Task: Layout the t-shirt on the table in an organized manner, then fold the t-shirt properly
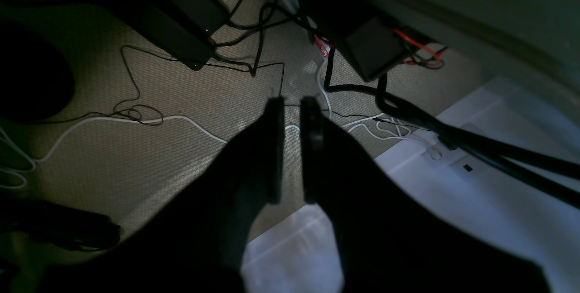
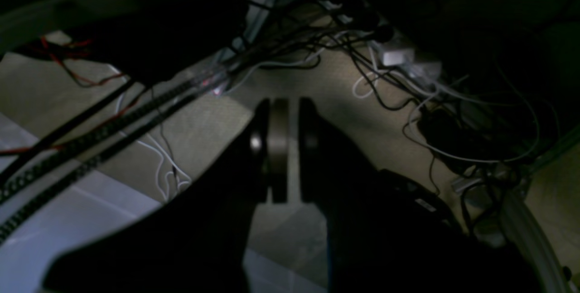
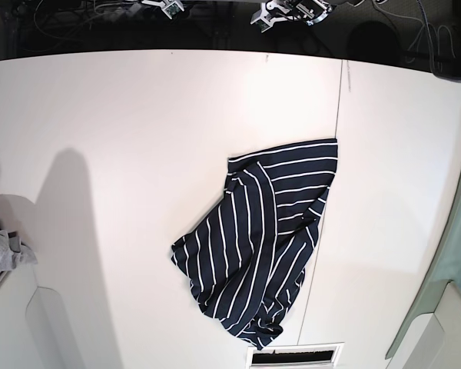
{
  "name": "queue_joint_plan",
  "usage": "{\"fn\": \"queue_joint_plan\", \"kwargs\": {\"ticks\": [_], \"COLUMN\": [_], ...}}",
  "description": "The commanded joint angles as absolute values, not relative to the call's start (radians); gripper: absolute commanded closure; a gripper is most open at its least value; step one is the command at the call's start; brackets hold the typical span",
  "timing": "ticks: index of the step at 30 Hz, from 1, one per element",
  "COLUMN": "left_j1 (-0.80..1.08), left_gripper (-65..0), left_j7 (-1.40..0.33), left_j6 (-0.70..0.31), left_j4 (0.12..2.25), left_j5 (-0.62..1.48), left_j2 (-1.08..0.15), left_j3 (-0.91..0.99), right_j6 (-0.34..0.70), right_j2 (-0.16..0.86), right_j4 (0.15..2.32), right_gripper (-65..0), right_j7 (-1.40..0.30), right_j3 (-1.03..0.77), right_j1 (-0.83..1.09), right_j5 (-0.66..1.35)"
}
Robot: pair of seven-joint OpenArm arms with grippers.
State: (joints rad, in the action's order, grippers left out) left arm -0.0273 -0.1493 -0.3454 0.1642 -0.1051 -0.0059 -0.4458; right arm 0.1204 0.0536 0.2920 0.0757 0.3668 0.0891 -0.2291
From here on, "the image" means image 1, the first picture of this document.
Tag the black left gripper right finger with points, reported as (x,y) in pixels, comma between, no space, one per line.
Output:
(387,242)

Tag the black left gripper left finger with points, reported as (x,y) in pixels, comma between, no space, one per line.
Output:
(196,242)

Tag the black round chair base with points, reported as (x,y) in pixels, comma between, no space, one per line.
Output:
(36,81)

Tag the black power supply box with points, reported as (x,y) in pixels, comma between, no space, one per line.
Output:
(182,28)

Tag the black electronics box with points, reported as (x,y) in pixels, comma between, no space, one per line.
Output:
(362,33)

